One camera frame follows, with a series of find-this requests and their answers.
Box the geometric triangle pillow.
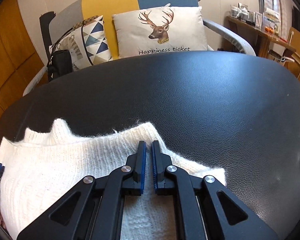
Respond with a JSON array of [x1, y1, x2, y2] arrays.
[[50, 15, 112, 71]]

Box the deer print pillow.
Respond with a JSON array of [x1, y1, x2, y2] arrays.
[[113, 5, 208, 58]]

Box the grey yellow blue sofa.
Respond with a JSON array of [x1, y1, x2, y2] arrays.
[[22, 0, 257, 97]]

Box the white knitted sweater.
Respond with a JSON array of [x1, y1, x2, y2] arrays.
[[0, 119, 226, 239]]

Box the black handbag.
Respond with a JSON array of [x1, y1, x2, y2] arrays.
[[47, 15, 98, 82]]

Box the wooden chair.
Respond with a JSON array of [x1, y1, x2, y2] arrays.
[[281, 27, 300, 82]]

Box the wooden side table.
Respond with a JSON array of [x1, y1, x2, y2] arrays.
[[226, 16, 296, 58]]

